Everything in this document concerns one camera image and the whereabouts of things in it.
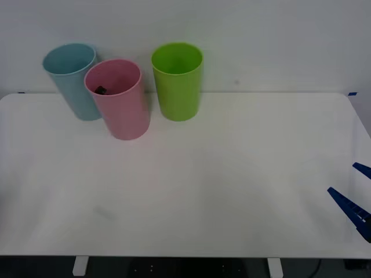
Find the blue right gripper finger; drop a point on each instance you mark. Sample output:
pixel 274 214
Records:
pixel 352 207
pixel 363 169

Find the clear bottle with black cap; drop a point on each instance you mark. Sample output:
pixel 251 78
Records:
pixel 100 90

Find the white table leg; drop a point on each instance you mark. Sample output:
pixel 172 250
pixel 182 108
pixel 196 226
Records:
pixel 274 267
pixel 80 266

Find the green plastic bin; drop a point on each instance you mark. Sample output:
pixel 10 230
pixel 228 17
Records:
pixel 178 92

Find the pink plastic bin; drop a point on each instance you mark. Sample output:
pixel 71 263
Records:
pixel 124 113

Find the pale blue plastic bin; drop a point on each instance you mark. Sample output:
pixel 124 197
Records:
pixel 72 87

